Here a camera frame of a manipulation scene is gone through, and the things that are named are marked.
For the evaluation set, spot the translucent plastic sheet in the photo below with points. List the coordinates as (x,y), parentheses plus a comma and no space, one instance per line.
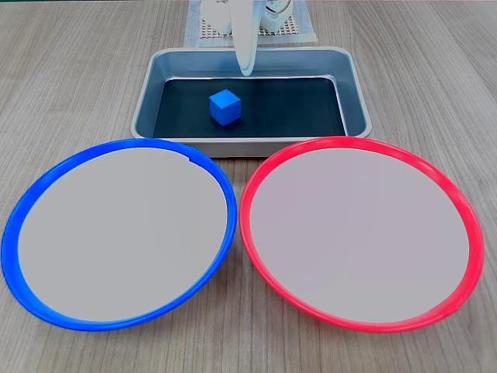
(309,23)

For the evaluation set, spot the silver metal tray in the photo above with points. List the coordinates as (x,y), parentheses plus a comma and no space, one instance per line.
(154,91)

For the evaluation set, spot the blue rimmed white dish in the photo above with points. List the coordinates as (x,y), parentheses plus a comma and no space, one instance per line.
(116,233)

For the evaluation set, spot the blue cube block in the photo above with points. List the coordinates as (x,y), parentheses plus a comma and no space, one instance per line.
(225,107)

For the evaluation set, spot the red rimmed white dish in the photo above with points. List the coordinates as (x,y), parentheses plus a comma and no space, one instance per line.
(361,233)

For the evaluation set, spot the black tray liner mat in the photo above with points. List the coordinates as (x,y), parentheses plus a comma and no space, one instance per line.
(291,110)

